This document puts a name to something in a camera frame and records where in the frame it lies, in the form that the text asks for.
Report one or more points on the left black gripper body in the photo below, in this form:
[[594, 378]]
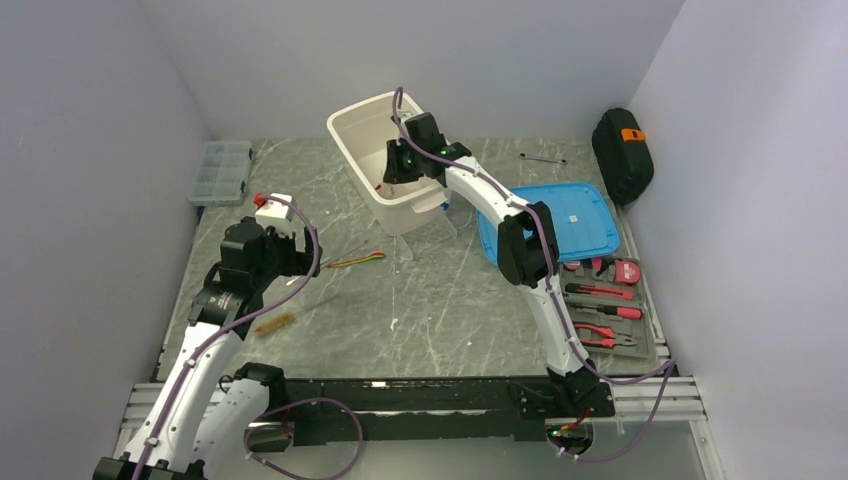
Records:
[[282, 259]]

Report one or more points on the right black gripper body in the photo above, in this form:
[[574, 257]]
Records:
[[405, 161]]

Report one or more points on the white plastic bin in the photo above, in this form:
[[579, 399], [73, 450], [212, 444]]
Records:
[[361, 131]]

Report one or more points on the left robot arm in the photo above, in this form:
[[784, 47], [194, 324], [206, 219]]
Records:
[[182, 436]]

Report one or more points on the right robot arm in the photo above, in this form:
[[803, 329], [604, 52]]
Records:
[[527, 249]]

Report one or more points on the glass stirring rod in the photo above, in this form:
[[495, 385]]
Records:
[[346, 254]]

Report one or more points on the brown test tube brush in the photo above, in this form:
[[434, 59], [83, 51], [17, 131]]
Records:
[[278, 322]]

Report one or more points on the clear test tube rack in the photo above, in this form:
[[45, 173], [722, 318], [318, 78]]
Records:
[[413, 244]]

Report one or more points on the clear compartment organizer box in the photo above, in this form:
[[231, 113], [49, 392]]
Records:
[[221, 177]]

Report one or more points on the silver wrench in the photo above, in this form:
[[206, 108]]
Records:
[[538, 158]]

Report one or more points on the blue plastic tray lid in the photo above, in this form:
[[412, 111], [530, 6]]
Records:
[[584, 225]]

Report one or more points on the black tool case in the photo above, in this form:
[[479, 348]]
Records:
[[622, 155]]

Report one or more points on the red tape measure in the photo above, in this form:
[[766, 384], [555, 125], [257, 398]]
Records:
[[626, 272]]

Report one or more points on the grey tool set tray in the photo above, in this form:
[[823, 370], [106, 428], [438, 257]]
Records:
[[607, 301]]

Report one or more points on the red utility knife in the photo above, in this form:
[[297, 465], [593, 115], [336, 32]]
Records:
[[586, 289]]

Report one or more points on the red pliers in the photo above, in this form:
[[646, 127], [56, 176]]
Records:
[[603, 337]]

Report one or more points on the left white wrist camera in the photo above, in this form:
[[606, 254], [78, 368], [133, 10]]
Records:
[[273, 214]]

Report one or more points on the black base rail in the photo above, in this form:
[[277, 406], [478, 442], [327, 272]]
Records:
[[316, 412]]

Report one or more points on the red handled screwdriver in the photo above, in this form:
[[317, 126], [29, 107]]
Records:
[[611, 310]]

